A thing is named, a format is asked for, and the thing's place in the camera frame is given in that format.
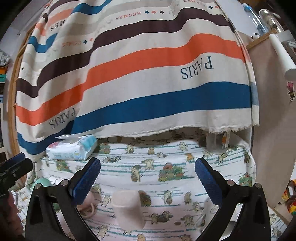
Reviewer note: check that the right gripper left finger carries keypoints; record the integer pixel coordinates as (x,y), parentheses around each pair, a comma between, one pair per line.
(42,222)

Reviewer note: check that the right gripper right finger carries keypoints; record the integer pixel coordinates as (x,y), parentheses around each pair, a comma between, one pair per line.
(253,222)

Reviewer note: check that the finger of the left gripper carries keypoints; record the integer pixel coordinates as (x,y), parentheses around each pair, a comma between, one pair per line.
(12,163)

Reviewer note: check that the mint green plastic cup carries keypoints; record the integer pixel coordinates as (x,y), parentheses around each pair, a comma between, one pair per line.
(46,183)

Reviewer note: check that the pink white ceramic mug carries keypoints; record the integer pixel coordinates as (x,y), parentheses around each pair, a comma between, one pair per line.
(88,208)

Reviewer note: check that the beige paper cup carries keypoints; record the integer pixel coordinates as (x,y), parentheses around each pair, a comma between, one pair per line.
(128,210)

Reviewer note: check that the baby wipes pack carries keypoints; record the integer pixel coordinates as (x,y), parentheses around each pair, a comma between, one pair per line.
(72,148)

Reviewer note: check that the cat print bed sheet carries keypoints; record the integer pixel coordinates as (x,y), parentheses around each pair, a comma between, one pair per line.
(162,170)

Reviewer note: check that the beige cabinet side panel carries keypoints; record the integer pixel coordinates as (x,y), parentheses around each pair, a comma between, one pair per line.
(273,145)

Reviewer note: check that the striped Paris fabric cover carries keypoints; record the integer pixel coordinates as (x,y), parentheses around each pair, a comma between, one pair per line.
(132,69)

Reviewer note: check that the white cylindrical handle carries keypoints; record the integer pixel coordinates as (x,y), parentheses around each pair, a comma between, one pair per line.
(286,62)

